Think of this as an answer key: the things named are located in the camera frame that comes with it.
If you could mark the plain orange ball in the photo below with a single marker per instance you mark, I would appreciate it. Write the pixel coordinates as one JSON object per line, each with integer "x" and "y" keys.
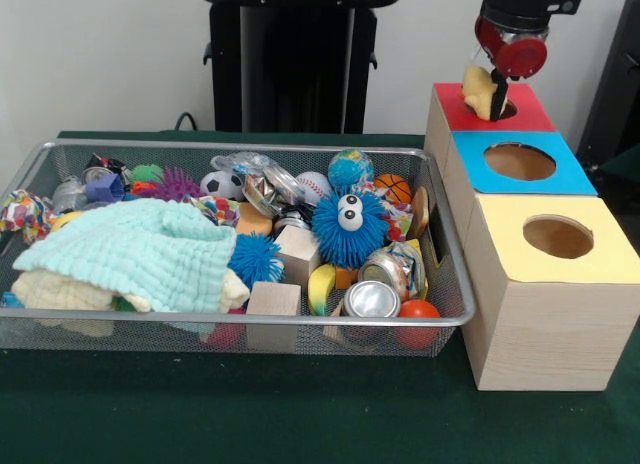
{"x": 419, "y": 311}

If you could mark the black and white soccer ball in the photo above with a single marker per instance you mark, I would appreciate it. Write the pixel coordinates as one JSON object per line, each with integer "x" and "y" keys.
{"x": 220, "y": 185}

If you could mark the globe print ball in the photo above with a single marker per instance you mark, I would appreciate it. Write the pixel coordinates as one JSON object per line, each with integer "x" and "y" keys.
{"x": 350, "y": 169}

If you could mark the dark green side tablecloth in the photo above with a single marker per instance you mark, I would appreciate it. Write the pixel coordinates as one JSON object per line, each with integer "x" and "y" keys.
{"x": 625, "y": 164}

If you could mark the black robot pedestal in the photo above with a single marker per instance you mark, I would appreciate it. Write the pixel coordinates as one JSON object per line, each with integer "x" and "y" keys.
{"x": 300, "y": 84}

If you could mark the plain wooden cube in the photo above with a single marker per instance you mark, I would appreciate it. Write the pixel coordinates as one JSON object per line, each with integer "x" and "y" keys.
{"x": 300, "y": 254}

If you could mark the blue spiky ball with eyes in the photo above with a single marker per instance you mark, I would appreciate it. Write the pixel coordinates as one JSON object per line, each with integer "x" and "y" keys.
{"x": 345, "y": 244}

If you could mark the mint green cloth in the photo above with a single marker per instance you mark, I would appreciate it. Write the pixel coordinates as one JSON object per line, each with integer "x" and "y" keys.
{"x": 140, "y": 249}

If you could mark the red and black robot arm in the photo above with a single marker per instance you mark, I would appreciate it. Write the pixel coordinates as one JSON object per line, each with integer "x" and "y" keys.
{"x": 530, "y": 1}

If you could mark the wooden box with three holes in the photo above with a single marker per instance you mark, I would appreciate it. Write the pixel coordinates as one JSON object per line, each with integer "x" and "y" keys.
{"x": 550, "y": 334}

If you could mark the white baseball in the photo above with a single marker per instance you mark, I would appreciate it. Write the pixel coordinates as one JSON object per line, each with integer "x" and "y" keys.
{"x": 315, "y": 186}

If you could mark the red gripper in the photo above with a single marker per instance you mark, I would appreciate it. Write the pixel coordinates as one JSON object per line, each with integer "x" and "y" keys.
{"x": 517, "y": 54}

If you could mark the cream knitted cloth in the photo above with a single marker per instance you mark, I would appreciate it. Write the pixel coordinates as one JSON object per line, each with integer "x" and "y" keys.
{"x": 50, "y": 291}

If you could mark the small orange basketball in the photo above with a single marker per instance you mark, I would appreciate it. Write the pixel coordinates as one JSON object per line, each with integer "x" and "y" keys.
{"x": 392, "y": 189}

